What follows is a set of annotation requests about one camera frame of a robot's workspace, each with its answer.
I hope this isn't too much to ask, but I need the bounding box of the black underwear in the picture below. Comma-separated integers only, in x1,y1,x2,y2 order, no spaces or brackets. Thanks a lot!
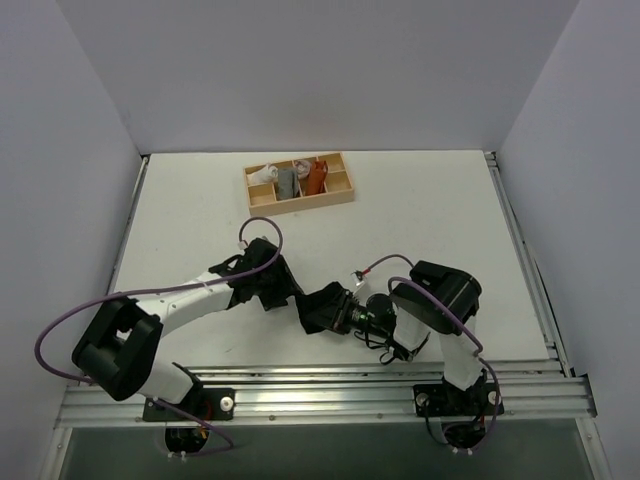
295,281,352,335

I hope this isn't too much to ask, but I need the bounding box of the wooden compartment tray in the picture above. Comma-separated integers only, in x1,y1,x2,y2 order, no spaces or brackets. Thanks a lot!
243,152,355,216

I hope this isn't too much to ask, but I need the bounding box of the grey rolled cloth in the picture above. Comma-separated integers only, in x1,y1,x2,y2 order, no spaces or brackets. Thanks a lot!
277,168,299,201

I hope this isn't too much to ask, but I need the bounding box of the orange rolled cloth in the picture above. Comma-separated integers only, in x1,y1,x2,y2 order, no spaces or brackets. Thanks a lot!
305,160,328,196

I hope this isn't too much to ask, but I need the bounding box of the aluminium frame rail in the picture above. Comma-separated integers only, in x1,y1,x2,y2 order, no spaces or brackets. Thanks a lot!
52,362,599,431

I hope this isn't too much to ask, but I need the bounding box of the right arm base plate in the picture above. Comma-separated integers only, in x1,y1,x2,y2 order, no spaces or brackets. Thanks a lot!
412,382,505,418

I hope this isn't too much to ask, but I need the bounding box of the white rolled cloth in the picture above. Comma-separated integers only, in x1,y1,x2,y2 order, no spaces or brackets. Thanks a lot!
247,164,278,186

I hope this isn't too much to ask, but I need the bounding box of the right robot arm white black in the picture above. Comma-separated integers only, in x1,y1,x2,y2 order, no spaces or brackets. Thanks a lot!
329,261,484,413

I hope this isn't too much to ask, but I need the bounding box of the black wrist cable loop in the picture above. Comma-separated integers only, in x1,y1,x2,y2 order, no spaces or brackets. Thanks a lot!
357,329,416,367

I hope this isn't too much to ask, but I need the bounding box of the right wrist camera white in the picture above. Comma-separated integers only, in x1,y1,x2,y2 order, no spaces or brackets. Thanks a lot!
350,270,366,290

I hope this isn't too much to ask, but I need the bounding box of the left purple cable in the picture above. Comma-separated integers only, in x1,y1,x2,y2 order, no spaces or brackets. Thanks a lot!
33,217,285,458

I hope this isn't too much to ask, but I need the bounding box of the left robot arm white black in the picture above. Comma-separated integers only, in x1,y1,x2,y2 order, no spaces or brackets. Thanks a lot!
72,238,302,419

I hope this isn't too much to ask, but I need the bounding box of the pale patterned rolled cloth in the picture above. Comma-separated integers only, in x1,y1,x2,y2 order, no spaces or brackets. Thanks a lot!
292,158,315,179

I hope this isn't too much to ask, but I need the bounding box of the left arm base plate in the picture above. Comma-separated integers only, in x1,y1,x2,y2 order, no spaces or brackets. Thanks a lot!
142,387,236,422

